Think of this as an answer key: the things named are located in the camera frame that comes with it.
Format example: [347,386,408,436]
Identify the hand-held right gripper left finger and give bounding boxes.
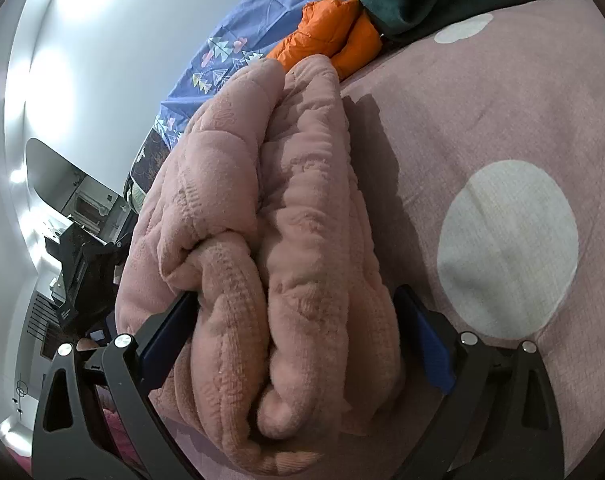
[32,290,203,480]

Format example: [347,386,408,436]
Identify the dark printed cloth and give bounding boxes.
[124,127,170,211]

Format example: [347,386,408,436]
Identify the orange puffer garment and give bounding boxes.
[270,0,383,81]

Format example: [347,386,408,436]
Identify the blue tree print bedsheet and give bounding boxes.
[152,0,363,153]

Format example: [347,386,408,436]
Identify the person's pink clothing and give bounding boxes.
[95,385,143,466]

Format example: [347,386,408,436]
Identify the dark slatted furniture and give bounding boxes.
[25,292,58,356]

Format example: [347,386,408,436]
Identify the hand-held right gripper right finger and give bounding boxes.
[393,284,565,480]

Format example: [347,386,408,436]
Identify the rounded wall mirror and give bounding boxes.
[25,137,128,221]

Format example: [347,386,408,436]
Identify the pink fleece garment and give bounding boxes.
[115,55,408,476]

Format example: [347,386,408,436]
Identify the pink dotted deer print blanket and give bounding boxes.
[147,0,605,480]

